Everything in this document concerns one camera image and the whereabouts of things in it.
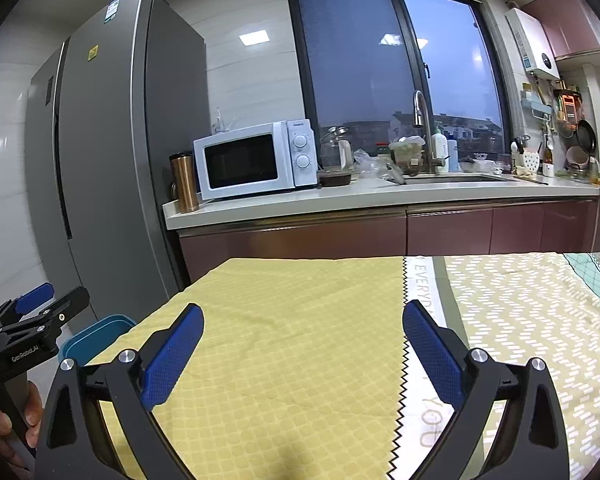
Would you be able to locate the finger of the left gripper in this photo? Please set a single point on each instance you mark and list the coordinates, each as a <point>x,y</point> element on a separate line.
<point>35,298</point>

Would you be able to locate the white water heater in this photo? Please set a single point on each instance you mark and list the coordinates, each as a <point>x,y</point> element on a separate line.
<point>533,46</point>

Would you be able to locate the black frying pan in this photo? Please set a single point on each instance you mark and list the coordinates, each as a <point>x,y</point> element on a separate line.
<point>586,137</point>

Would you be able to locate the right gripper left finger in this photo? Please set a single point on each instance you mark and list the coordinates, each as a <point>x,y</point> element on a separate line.
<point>166,353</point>

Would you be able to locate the blue trash bin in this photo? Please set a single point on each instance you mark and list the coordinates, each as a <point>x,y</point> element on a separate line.
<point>89,342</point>

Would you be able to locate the white microwave oven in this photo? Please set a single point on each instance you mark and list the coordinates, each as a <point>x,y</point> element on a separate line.
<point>268,158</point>

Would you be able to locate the left hand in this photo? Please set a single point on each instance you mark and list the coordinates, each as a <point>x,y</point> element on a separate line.
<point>33,413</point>

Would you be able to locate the food container with lid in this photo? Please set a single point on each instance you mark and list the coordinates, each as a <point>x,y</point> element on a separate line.
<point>406,153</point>

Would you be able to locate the white soap dispenser bottle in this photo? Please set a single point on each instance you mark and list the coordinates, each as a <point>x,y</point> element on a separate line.
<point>440,152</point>

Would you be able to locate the copper thermos tumbler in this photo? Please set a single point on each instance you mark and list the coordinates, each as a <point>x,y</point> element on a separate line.
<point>182,165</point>

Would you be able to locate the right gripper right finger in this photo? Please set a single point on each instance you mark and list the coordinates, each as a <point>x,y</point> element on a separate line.
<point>439,350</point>

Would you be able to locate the dark red kitchen cabinet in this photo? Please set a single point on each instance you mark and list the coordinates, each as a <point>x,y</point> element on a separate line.
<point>447,229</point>

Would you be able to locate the grey refrigerator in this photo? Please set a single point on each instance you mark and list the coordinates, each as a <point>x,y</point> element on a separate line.
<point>105,113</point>

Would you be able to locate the steel kitchen faucet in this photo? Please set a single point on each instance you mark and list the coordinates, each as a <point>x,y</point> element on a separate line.
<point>421,120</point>

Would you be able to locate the yellow patterned tablecloth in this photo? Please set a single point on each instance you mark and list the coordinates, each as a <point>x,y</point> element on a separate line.
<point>303,371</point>

